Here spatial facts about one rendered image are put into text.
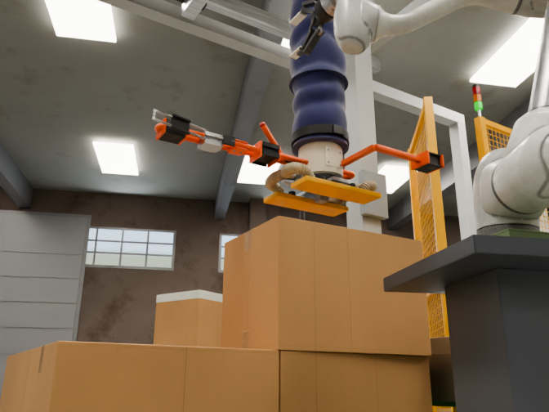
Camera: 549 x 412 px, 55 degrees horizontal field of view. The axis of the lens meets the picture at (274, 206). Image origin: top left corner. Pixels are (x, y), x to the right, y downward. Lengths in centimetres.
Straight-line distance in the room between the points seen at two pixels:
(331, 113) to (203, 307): 186
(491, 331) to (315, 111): 106
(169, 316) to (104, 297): 684
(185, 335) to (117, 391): 218
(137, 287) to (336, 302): 887
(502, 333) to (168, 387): 80
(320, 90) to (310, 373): 105
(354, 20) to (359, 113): 220
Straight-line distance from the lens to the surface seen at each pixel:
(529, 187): 130
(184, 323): 354
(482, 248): 117
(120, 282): 1046
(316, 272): 165
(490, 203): 145
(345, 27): 154
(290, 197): 197
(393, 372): 182
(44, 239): 1080
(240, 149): 184
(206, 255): 1054
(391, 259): 186
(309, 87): 209
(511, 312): 133
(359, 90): 381
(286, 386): 156
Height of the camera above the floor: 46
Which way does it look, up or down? 18 degrees up
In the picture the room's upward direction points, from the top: straight up
